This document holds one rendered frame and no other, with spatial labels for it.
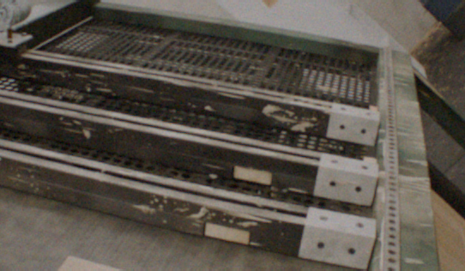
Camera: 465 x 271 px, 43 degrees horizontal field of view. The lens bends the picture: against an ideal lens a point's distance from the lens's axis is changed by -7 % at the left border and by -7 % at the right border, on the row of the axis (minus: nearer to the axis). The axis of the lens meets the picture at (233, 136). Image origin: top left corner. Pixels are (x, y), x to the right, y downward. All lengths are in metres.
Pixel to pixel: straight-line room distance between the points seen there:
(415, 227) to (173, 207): 0.45
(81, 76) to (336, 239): 0.90
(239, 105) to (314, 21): 2.99
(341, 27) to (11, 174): 3.55
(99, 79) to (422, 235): 0.95
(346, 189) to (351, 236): 0.23
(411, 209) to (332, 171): 0.18
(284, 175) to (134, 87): 0.54
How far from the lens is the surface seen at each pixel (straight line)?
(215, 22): 2.27
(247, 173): 1.29
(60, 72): 1.72
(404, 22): 5.94
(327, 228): 1.06
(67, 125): 1.39
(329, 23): 4.51
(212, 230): 1.10
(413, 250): 1.10
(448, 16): 4.87
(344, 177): 1.26
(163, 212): 1.11
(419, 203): 1.25
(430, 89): 2.34
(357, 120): 1.54
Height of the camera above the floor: 1.31
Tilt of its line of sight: 5 degrees down
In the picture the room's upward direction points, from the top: 50 degrees counter-clockwise
